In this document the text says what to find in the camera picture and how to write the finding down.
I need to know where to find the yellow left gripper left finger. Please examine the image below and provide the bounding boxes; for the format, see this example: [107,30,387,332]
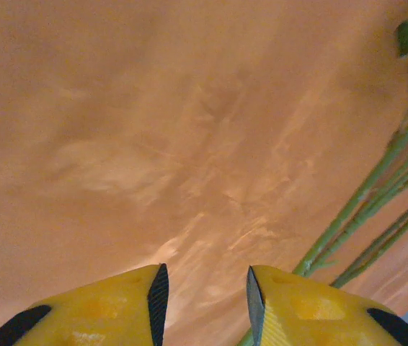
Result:
[0,262,169,346]

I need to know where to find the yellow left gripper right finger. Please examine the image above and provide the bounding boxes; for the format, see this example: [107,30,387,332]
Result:
[246,265,408,346]

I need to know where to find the pink artificial flower sprig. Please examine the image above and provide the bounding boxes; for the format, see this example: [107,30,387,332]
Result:
[292,17,408,278]

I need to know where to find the orange wrapping paper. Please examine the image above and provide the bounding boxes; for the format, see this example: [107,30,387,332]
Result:
[0,0,408,346]

